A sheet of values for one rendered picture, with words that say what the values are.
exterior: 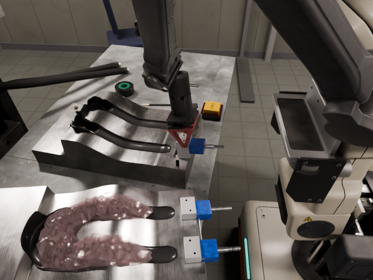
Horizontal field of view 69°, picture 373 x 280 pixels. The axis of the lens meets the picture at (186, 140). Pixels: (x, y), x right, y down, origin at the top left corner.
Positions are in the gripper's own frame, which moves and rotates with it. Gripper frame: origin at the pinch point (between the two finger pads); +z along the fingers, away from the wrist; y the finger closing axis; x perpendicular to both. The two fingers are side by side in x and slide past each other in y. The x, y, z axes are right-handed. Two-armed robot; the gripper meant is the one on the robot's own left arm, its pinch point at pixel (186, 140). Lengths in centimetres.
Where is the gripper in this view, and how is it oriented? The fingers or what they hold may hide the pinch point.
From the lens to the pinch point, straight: 78.3
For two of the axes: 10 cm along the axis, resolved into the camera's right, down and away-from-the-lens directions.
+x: 9.7, 0.3, -2.6
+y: -2.3, 5.6, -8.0
